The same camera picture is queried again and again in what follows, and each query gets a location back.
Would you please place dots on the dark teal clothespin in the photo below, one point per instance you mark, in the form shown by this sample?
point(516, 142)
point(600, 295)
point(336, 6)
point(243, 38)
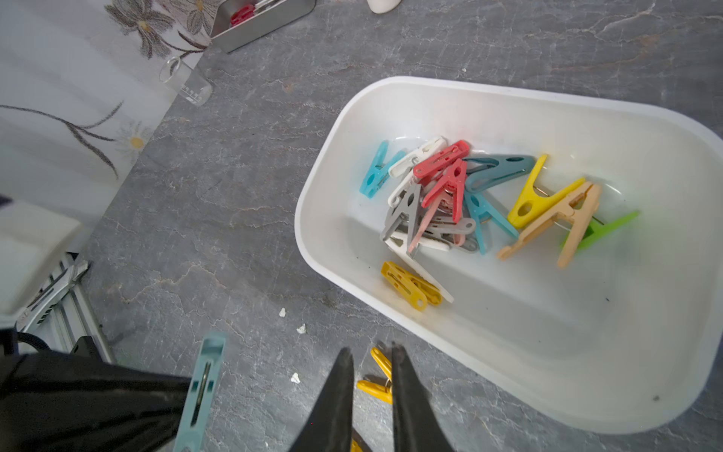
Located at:
point(485, 172)

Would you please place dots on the grey clothespin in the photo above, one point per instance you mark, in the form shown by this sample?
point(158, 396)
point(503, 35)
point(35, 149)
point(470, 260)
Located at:
point(408, 209)
point(461, 235)

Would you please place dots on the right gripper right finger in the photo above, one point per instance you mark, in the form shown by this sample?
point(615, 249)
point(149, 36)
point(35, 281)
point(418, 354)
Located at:
point(415, 425)

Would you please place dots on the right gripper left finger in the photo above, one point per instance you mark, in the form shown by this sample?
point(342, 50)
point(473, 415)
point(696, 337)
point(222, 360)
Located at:
point(329, 425)

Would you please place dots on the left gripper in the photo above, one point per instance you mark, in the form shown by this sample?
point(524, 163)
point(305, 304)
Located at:
point(55, 401)

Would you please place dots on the white storage box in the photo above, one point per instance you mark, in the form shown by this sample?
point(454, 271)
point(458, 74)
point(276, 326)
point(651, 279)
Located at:
point(620, 341)

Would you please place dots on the white clothespin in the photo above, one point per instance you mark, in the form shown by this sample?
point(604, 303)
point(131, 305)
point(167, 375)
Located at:
point(404, 167)
point(399, 246)

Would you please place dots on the green clothespin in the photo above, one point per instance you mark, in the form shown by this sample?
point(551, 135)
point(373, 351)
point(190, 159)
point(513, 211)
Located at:
point(598, 230)

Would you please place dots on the red clothespin pile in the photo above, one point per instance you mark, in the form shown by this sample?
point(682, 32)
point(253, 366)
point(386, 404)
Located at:
point(441, 160)

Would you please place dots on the pink clothespin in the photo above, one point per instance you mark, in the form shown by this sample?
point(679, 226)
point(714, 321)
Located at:
point(441, 199)

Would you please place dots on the clear glass cup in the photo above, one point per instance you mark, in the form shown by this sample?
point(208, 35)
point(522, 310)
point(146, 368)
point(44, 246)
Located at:
point(181, 78)

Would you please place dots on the metal tray with tools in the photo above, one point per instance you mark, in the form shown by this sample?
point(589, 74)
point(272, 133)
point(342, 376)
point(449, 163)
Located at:
point(238, 23)

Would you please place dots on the muted teal clothespin bottom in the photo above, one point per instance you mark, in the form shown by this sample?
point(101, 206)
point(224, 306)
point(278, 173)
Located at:
point(200, 394)

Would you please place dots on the white clothespin bottom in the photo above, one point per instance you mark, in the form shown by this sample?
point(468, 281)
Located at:
point(399, 246)

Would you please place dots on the white pill bottle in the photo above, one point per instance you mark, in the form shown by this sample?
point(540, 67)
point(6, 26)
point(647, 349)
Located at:
point(382, 6)

